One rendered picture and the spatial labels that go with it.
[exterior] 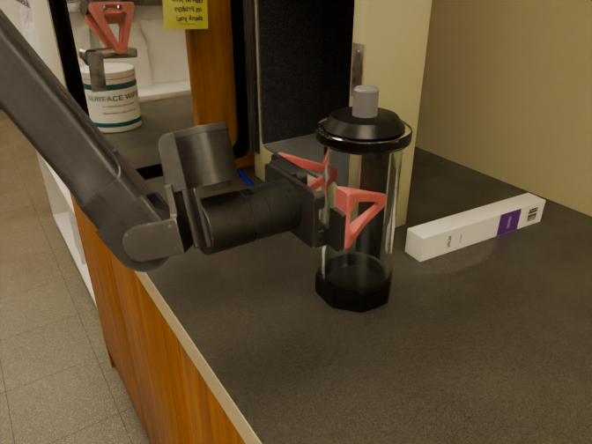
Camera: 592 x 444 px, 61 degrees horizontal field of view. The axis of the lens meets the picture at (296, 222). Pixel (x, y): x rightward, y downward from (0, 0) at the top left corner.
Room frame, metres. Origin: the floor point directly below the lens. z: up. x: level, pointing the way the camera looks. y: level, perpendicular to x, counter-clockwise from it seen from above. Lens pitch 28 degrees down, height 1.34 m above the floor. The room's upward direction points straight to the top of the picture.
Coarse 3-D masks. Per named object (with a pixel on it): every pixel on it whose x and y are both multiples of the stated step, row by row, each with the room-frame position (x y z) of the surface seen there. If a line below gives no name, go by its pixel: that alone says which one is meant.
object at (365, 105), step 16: (368, 96) 0.53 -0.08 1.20; (336, 112) 0.56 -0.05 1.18; (352, 112) 0.54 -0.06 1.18; (368, 112) 0.53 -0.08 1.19; (384, 112) 0.56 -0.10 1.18; (336, 128) 0.52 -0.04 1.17; (352, 128) 0.51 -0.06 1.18; (368, 128) 0.51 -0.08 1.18; (384, 128) 0.51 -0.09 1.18; (400, 128) 0.53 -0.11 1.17
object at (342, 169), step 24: (360, 144) 0.49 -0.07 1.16; (408, 144) 0.52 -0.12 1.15; (336, 168) 0.52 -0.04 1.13; (360, 168) 0.50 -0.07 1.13; (384, 168) 0.51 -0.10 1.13; (384, 192) 0.51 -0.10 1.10; (384, 216) 0.51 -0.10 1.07; (360, 240) 0.50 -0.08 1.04; (384, 240) 0.51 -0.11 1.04; (336, 264) 0.51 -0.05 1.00; (360, 264) 0.50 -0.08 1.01; (384, 264) 0.51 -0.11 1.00; (360, 288) 0.50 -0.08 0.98
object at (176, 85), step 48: (96, 0) 0.78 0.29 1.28; (144, 0) 0.82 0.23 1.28; (192, 0) 0.87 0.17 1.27; (96, 48) 0.78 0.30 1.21; (144, 48) 0.82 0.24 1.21; (192, 48) 0.86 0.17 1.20; (96, 96) 0.77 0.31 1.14; (144, 96) 0.81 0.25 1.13; (192, 96) 0.86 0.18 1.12; (144, 144) 0.81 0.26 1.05
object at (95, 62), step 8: (88, 56) 0.75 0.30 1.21; (96, 56) 0.76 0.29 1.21; (88, 64) 0.75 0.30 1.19; (96, 64) 0.76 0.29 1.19; (96, 72) 0.76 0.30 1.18; (104, 72) 0.76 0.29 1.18; (96, 80) 0.76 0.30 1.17; (104, 80) 0.76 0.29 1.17; (96, 88) 0.76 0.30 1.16; (104, 88) 0.76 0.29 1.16
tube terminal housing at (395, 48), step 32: (384, 0) 0.68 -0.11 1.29; (416, 0) 0.71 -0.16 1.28; (256, 32) 0.92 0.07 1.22; (384, 32) 0.69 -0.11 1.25; (416, 32) 0.72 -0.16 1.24; (384, 64) 0.69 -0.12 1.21; (416, 64) 0.72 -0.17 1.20; (352, 96) 0.69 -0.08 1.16; (384, 96) 0.69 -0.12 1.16; (416, 96) 0.73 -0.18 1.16; (416, 128) 0.73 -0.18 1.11; (256, 160) 0.93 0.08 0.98
